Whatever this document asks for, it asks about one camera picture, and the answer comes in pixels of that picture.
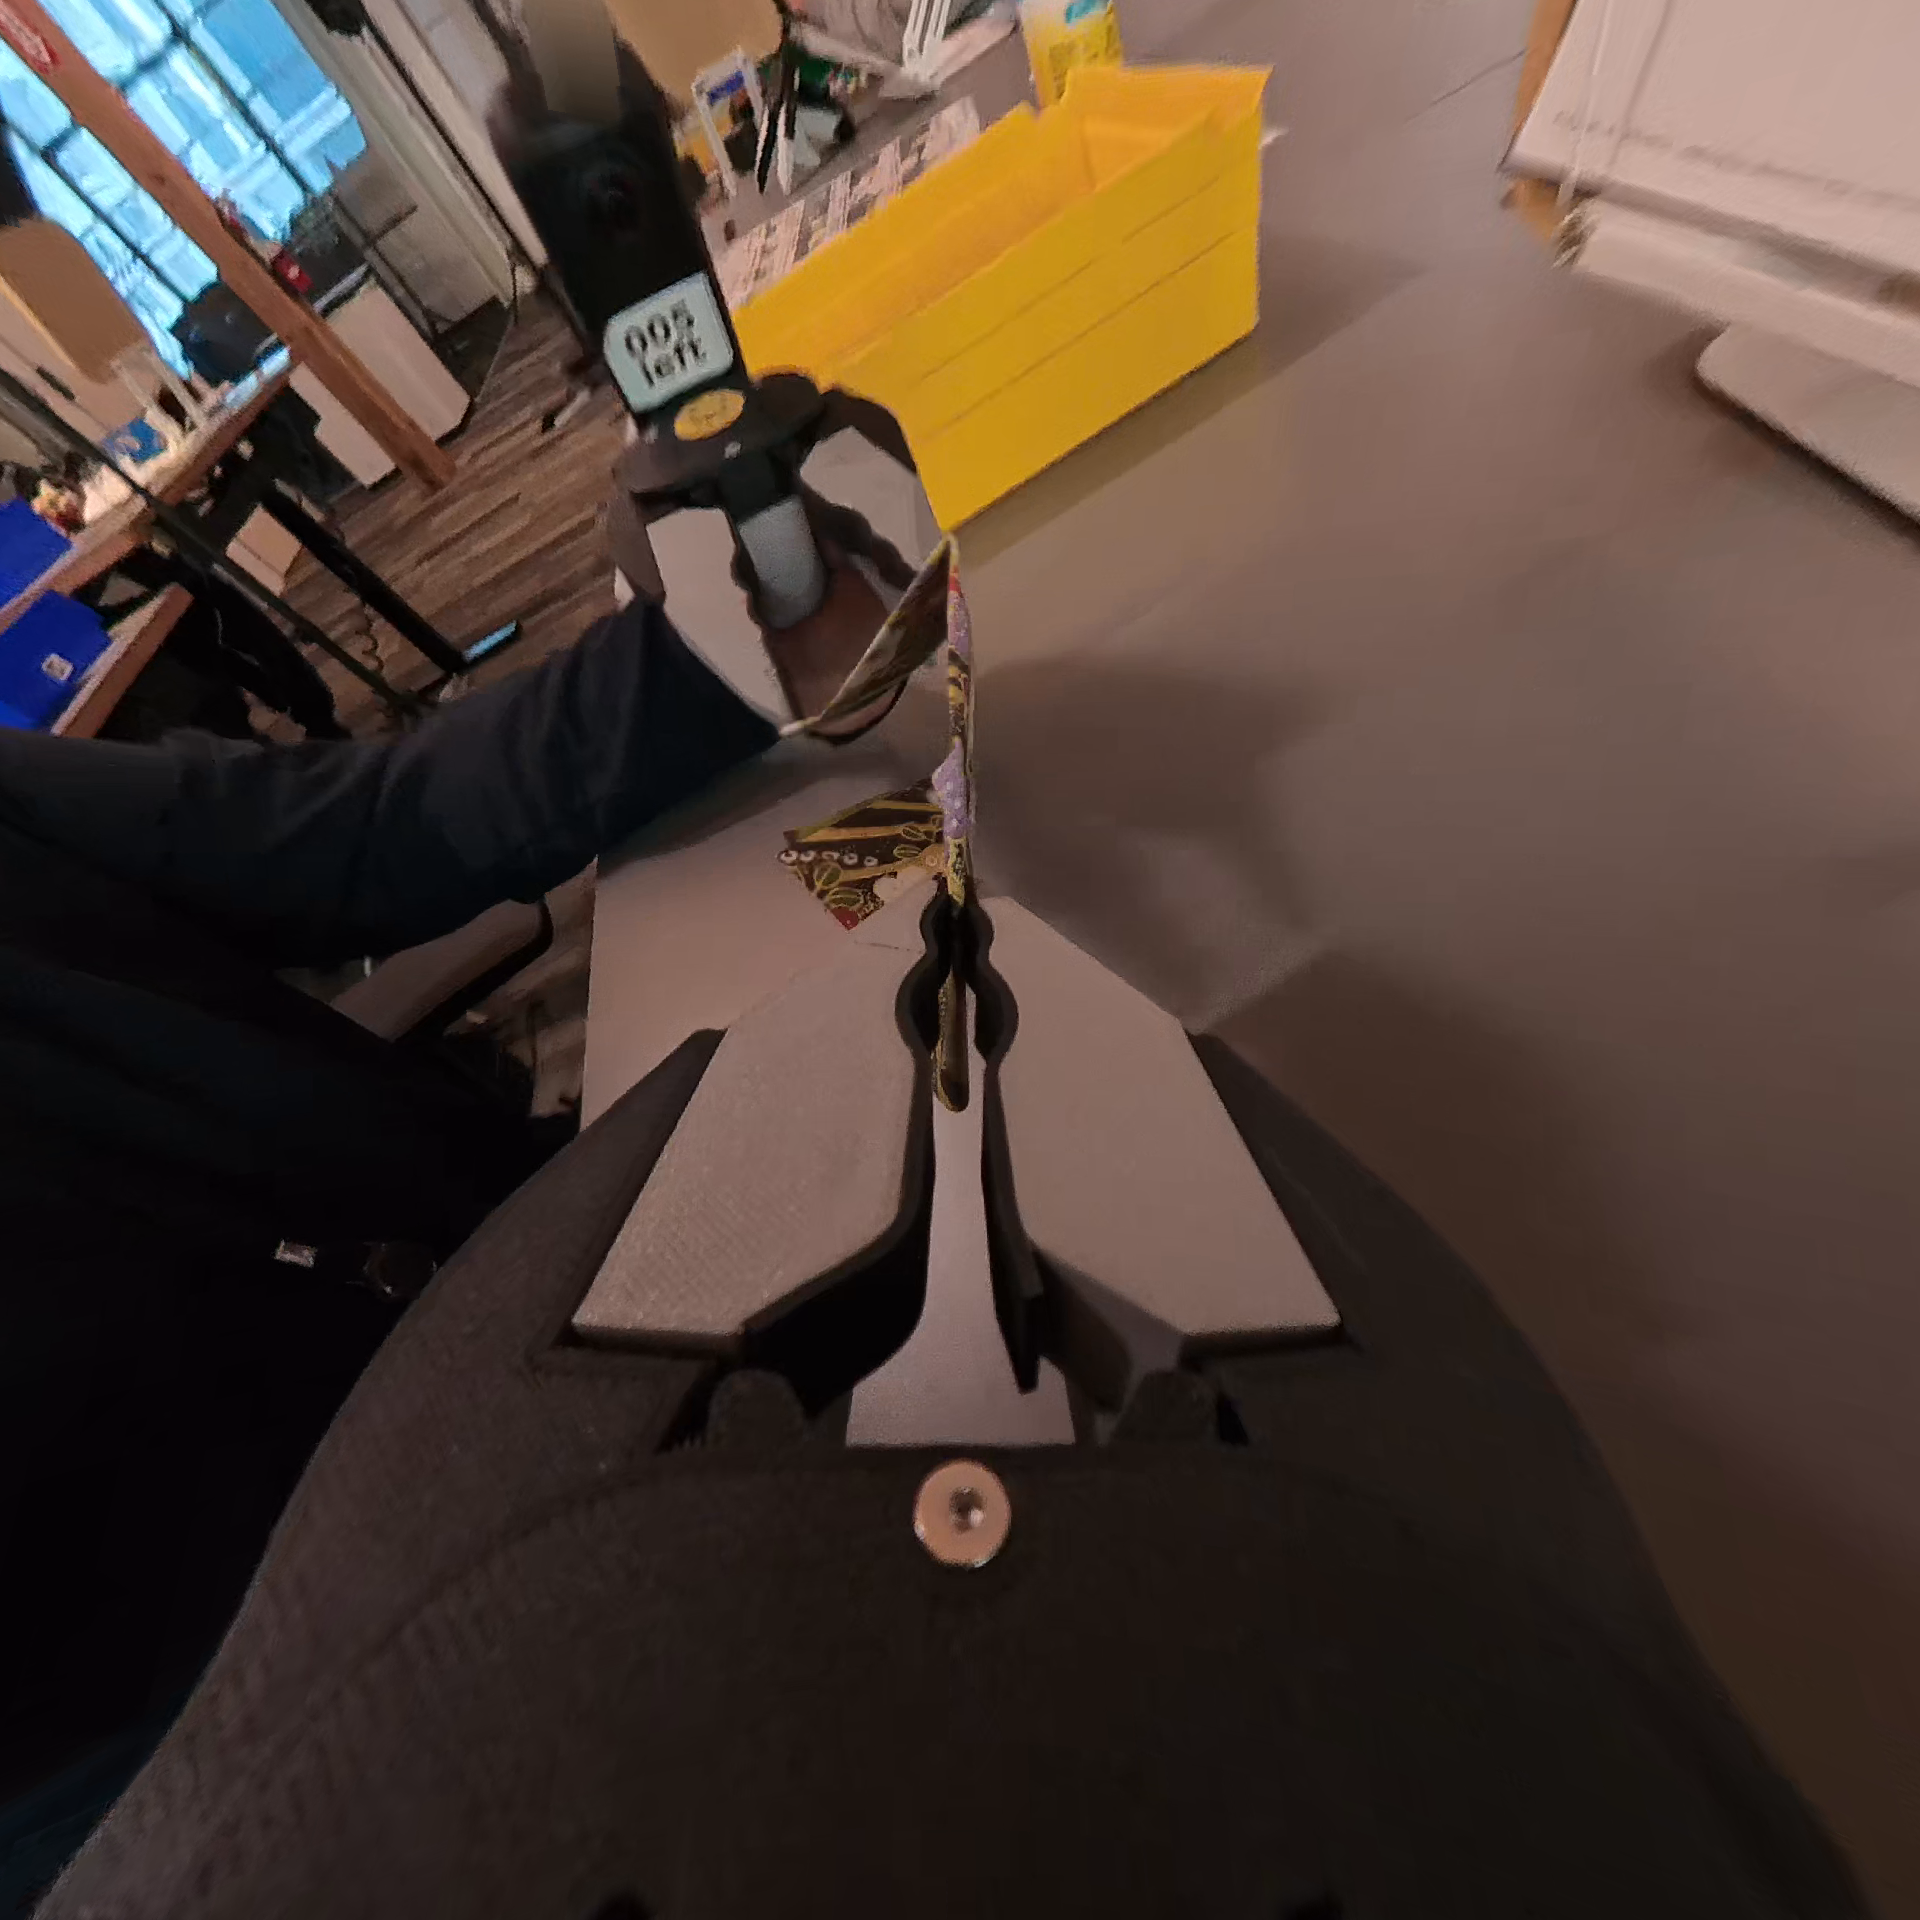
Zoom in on white stand base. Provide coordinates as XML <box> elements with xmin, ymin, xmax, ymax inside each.
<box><xmin>1694</xmin><ymin>322</ymin><xmax>1920</xmax><ymax>528</ymax></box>

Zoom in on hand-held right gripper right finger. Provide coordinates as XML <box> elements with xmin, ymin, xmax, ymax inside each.
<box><xmin>973</xmin><ymin>895</ymin><xmax>1344</xmax><ymax>1401</ymax></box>

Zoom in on blue storage bin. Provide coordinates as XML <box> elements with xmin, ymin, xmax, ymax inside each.
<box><xmin>0</xmin><ymin>589</ymin><xmax>116</xmax><ymax>733</ymax></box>
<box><xmin>0</xmin><ymin>499</ymin><xmax>79</xmax><ymax>600</ymax></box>

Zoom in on window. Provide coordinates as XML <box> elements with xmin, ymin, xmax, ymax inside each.
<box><xmin>0</xmin><ymin>0</ymin><xmax>372</xmax><ymax>380</ymax></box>

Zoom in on person's left forearm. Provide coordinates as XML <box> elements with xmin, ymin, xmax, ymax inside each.
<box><xmin>0</xmin><ymin>600</ymin><xmax>782</xmax><ymax>973</ymax></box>

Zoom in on white cabinet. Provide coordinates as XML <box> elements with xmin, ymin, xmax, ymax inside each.
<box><xmin>290</xmin><ymin>280</ymin><xmax>471</xmax><ymax>487</ymax></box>

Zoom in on yellow box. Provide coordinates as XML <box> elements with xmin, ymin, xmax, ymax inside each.
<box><xmin>731</xmin><ymin>65</ymin><xmax>1273</xmax><ymax>528</ymax></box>

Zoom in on wooden post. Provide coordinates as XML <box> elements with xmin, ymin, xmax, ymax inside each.
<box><xmin>0</xmin><ymin>0</ymin><xmax>461</xmax><ymax>494</ymax></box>

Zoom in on patterned fabric strip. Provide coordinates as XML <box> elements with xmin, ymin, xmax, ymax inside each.
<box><xmin>776</xmin><ymin>534</ymin><xmax>995</xmax><ymax>1114</ymax></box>

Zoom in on wooden desk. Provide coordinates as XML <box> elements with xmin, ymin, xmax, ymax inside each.
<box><xmin>0</xmin><ymin>360</ymin><xmax>301</xmax><ymax>633</ymax></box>

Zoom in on stack of white boards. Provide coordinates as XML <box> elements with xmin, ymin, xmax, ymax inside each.
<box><xmin>1500</xmin><ymin>0</ymin><xmax>1920</xmax><ymax>356</ymax></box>

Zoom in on yellow packet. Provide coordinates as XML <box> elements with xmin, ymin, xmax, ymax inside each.
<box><xmin>1017</xmin><ymin>0</ymin><xmax>1126</xmax><ymax>108</ymax></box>

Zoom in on black stand legs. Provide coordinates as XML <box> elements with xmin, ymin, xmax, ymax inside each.
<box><xmin>0</xmin><ymin>374</ymin><xmax>518</xmax><ymax>709</ymax></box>

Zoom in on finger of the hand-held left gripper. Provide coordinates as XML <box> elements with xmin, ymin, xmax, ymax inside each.
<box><xmin>603</xmin><ymin>483</ymin><xmax>800</xmax><ymax>730</ymax></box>
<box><xmin>810</xmin><ymin>384</ymin><xmax>958</xmax><ymax>606</ymax></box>

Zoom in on person's dark clothing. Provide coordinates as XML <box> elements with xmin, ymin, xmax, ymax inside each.
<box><xmin>0</xmin><ymin>816</ymin><xmax>603</xmax><ymax>1920</ymax></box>

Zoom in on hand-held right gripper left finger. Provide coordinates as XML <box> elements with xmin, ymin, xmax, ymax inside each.
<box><xmin>571</xmin><ymin>897</ymin><xmax>966</xmax><ymax>1413</ymax></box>

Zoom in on row of printed cards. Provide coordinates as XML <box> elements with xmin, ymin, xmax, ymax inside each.
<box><xmin>704</xmin><ymin>98</ymin><xmax>986</xmax><ymax>310</ymax></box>

